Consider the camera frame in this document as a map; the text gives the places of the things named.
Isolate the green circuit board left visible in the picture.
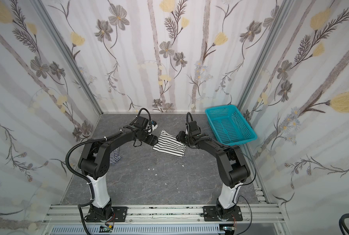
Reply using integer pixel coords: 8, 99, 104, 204
99, 225, 113, 233

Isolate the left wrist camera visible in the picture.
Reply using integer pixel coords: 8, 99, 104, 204
148, 120, 158, 133

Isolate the aluminium corner post left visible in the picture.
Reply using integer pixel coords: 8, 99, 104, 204
30, 0, 103, 116

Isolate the green circuit board right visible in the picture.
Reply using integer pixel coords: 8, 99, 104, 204
220, 226, 235, 235

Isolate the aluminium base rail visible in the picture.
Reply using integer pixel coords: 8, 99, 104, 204
42, 204, 285, 227

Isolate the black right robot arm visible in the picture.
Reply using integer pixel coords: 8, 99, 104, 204
176, 112, 251, 221

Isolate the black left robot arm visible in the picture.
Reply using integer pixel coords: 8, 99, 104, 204
65, 108, 158, 235

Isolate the black white striped tank top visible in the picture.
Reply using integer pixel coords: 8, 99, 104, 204
153, 130, 186, 158

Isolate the blue white striped tank top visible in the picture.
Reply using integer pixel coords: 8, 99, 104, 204
109, 148, 121, 165

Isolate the aluminium corner post right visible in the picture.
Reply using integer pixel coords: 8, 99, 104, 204
237, 0, 295, 111

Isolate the green circuit board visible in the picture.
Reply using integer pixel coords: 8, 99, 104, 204
99, 225, 113, 233
220, 226, 235, 235

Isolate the white slotted cable duct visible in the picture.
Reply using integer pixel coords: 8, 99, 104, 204
50, 224, 225, 235

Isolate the teal plastic basket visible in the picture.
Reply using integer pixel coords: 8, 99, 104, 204
205, 105, 257, 146

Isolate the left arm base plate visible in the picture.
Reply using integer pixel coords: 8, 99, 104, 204
85, 206, 128, 222

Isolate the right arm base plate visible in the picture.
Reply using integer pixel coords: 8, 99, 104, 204
202, 205, 243, 222

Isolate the aluminium corner post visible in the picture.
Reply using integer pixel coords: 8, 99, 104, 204
237, 0, 295, 111
30, 0, 103, 116

